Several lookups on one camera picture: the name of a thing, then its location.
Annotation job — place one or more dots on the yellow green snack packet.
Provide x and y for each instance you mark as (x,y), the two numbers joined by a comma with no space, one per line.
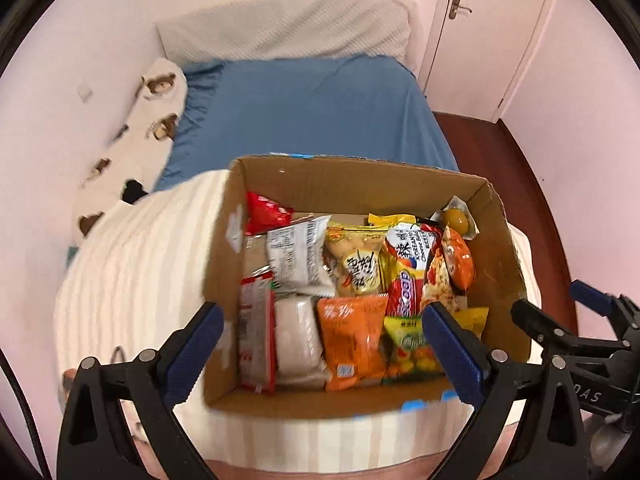
(410,350)

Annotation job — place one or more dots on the blue bedsheet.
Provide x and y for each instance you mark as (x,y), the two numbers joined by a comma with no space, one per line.
(310,110)

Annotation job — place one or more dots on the clear pastry packet yellow label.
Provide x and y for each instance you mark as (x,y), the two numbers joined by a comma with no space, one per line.
(355,265)

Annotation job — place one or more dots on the plain white snack packet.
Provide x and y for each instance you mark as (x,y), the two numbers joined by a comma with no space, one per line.
(300,335)

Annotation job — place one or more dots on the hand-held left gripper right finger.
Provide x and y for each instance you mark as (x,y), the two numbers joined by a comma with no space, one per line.
(455,355)

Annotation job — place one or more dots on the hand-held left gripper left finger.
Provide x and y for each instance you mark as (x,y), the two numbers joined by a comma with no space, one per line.
(197,345)

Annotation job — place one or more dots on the brown cardboard box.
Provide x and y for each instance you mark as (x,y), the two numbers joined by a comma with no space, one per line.
(350,180)

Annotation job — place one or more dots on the clear braised egg packet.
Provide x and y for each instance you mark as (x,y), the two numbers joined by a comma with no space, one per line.
(455,217)

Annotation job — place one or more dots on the white striped blanket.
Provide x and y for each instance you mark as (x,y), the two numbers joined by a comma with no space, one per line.
(140,270)

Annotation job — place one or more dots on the white door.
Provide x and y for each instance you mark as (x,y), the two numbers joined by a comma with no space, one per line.
(480,60)

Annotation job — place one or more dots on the orange bowl-print snack packet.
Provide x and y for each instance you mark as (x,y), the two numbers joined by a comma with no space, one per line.
(457,260)

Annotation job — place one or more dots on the plain orange snack packet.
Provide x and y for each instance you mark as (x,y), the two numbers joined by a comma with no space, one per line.
(350,340)

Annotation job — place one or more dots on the small red snack packet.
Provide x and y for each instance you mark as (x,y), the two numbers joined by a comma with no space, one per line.
(265,212)

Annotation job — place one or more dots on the white bear-print pillow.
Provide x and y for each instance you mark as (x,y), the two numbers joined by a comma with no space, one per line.
(145,125)

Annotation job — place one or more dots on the yellow red instant noodle packet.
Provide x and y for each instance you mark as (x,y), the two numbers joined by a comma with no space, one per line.
(405,280)

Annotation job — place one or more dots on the grey textured pillow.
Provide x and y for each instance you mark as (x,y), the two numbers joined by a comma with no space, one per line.
(290,25)

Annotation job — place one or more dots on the person's right forearm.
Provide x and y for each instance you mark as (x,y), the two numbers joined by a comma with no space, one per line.
(612,440)

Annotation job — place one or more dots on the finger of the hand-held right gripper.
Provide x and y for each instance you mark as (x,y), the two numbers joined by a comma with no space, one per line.
(592,297)
(537,322)

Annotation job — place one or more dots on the red white long snack packet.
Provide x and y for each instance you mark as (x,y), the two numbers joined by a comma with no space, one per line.
(255,335)

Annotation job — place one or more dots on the white grey printed snack packet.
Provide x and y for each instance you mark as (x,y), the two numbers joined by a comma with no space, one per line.
(300,255)

